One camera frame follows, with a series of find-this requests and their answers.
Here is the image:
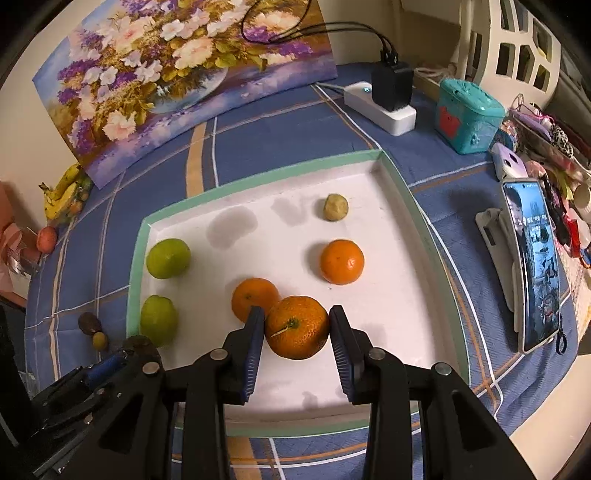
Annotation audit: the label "white tray with green rim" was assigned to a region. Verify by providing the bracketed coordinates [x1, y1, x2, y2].
[125, 149, 471, 438]

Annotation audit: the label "white phone stand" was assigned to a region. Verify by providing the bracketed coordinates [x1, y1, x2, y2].
[475, 208, 517, 312]

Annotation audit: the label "black cables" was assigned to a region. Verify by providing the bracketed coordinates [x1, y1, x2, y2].
[240, 0, 401, 66]

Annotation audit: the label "clear plastic fruit container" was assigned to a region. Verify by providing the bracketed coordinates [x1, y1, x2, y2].
[46, 173, 94, 227]

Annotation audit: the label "cluttered accessory tray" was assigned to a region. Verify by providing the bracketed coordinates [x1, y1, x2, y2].
[503, 94, 590, 269]

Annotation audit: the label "small brown longan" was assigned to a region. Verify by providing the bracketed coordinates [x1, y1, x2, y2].
[92, 331, 109, 352]
[322, 193, 349, 222]

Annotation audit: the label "blue plaid tablecloth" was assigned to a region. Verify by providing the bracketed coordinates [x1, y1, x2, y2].
[22, 62, 581, 480]

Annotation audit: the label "orange tangerine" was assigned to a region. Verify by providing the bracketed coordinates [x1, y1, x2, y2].
[264, 296, 329, 360]
[320, 239, 365, 285]
[230, 277, 280, 323]

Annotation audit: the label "red apple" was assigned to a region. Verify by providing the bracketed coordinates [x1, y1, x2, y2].
[36, 226, 58, 254]

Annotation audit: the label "black power adapter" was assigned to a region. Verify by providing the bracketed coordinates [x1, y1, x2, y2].
[372, 62, 414, 112]

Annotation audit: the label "teal toy box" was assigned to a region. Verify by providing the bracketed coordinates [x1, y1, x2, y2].
[435, 78, 506, 155]

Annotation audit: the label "green mango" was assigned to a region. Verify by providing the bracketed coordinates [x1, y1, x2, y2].
[146, 238, 191, 280]
[140, 295, 178, 348]

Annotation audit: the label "flower painting canvas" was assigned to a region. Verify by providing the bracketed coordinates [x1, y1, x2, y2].
[33, 1, 337, 187]

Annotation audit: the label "smartphone on stand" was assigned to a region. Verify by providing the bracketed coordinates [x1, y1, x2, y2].
[501, 179, 561, 355]

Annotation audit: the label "purple white small device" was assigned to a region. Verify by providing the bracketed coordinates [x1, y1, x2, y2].
[490, 142, 528, 181]

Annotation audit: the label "white power strip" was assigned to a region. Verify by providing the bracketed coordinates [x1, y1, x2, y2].
[344, 81, 417, 137]

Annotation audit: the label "yellow banana bunch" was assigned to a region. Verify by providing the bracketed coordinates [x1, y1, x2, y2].
[39, 163, 83, 222]

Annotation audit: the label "white chair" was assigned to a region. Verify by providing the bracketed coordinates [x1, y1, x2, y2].
[401, 1, 561, 106]

